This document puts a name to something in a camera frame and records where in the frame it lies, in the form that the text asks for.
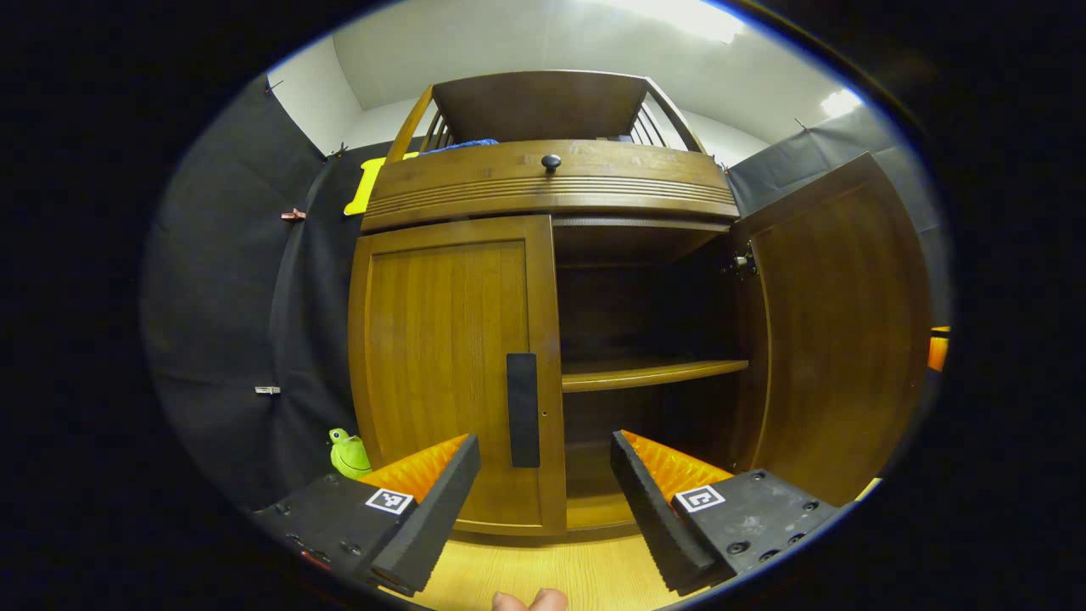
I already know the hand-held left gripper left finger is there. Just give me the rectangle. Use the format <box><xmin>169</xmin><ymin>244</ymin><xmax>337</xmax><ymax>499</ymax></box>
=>
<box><xmin>251</xmin><ymin>433</ymin><xmax>483</xmax><ymax>598</ymax></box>

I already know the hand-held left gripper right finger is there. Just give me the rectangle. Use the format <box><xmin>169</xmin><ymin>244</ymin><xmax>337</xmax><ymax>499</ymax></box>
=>
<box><xmin>609</xmin><ymin>429</ymin><xmax>852</xmax><ymax>597</ymax></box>

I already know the wooden cabinet door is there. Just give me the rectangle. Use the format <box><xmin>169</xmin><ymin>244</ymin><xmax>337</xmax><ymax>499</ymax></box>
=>
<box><xmin>348</xmin><ymin>215</ymin><xmax>568</xmax><ymax>538</ymax></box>
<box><xmin>731</xmin><ymin>153</ymin><xmax>933</xmax><ymax>508</ymax></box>

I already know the black door handle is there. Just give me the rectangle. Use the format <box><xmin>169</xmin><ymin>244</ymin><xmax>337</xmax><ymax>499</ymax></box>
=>
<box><xmin>507</xmin><ymin>353</ymin><xmax>541</xmax><ymax>469</ymax></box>

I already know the metal door hinge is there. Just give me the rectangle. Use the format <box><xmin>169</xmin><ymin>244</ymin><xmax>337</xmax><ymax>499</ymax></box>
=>
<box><xmin>724</xmin><ymin>240</ymin><xmax>759</xmax><ymax>279</ymax></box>

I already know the wooden shoe cabinet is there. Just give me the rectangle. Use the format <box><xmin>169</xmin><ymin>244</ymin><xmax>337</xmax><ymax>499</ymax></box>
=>
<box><xmin>348</xmin><ymin>70</ymin><xmax>753</xmax><ymax>541</ymax></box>

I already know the green frog toy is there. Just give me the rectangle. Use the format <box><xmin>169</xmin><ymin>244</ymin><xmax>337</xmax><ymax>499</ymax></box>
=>
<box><xmin>328</xmin><ymin>428</ymin><xmax>373</xmax><ymax>481</ymax></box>

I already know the wooden inner shelf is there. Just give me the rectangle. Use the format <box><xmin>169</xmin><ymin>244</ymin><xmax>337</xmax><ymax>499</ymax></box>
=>
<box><xmin>561</xmin><ymin>357</ymin><xmax>750</xmax><ymax>394</ymax></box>

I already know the small ceiling light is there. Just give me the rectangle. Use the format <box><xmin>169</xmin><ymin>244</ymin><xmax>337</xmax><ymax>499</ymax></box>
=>
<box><xmin>819</xmin><ymin>87</ymin><xmax>865</xmax><ymax>120</ymax></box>

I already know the wooden drawer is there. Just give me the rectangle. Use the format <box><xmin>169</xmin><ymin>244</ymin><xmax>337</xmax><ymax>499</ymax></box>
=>
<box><xmin>361</xmin><ymin>139</ymin><xmax>742</xmax><ymax>234</ymax></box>

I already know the blue cloth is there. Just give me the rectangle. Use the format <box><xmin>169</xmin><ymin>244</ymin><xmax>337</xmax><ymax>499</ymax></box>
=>
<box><xmin>416</xmin><ymin>137</ymin><xmax>500</xmax><ymax>157</ymax></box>

